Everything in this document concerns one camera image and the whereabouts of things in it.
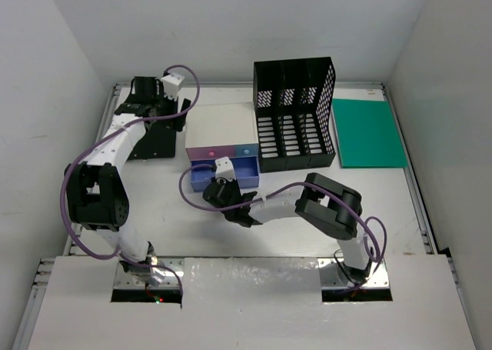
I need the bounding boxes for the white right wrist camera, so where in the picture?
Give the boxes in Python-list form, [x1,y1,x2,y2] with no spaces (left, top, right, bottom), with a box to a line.
[214,157,236,182]

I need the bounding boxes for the black mesh file organizer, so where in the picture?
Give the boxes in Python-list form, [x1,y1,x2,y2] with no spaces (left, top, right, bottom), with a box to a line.
[253,57,336,173]

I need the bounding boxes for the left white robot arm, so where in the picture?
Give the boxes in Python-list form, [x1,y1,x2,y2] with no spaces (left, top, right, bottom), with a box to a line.
[65,72,191,282]

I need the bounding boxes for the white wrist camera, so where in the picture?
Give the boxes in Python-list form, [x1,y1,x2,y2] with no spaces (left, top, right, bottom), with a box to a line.
[214,157,236,182]
[160,73,185,101]

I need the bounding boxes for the purple bottom drawer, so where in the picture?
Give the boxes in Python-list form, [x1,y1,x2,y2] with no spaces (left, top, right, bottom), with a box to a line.
[190,156,260,192]

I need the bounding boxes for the pink drawer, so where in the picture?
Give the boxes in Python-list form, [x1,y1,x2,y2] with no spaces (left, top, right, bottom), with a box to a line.
[186,145,235,161]

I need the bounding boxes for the green folder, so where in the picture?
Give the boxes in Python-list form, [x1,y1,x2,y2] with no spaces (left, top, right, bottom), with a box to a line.
[332,98,407,168]

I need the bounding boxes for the white drawer cabinet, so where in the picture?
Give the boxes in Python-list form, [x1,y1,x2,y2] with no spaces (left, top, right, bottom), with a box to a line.
[185,102,258,148]

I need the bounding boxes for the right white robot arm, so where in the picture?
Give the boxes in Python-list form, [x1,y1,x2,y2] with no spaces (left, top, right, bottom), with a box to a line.
[202,172,381,285]

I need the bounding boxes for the black flat board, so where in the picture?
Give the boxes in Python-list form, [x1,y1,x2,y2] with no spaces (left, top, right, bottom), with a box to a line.
[128,122,177,161]

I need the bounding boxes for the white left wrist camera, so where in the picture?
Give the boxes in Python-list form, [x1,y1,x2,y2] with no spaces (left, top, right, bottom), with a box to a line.
[160,73,185,101]

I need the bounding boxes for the light blue small drawer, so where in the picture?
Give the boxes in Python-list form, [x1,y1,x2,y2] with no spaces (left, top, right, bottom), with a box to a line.
[234,144,258,158]

